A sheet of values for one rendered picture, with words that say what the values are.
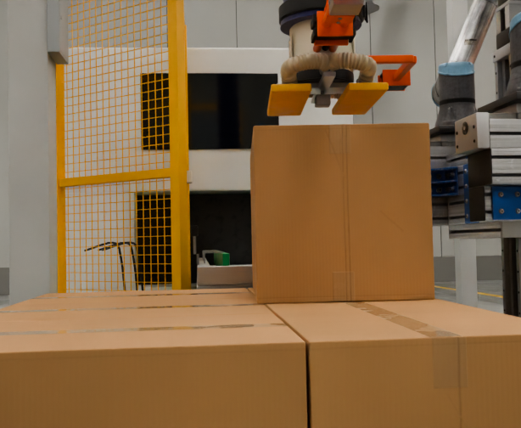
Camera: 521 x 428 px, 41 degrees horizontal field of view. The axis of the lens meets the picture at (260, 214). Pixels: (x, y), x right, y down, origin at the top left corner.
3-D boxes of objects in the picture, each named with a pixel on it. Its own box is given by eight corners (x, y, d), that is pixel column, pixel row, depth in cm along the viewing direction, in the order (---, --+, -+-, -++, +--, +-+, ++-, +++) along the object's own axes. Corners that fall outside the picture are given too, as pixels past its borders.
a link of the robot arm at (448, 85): (441, 98, 228) (439, 57, 229) (435, 106, 242) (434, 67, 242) (478, 97, 227) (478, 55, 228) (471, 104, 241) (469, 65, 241)
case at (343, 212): (252, 287, 216) (249, 158, 218) (382, 284, 217) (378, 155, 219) (256, 304, 156) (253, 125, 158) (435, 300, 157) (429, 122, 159)
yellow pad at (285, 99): (266, 116, 206) (266, 99, 206) (300, 115, 206) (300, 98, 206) (271, 92, 172) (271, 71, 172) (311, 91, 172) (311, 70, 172)
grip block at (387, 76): (378, 91, 224) (377, 76, 224) (404, 91, 224) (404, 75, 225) (383, 85, 216) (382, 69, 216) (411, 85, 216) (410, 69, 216)
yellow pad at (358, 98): (331, 115, 206) (331, 98, 207) (365, 115, 207) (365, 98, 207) (348, 90, 172) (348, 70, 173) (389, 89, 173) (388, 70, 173)
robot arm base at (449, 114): (469, 134, 242) (468, 105, 242) (490, 126, 227) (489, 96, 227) (428, 134, 240) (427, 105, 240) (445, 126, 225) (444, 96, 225)
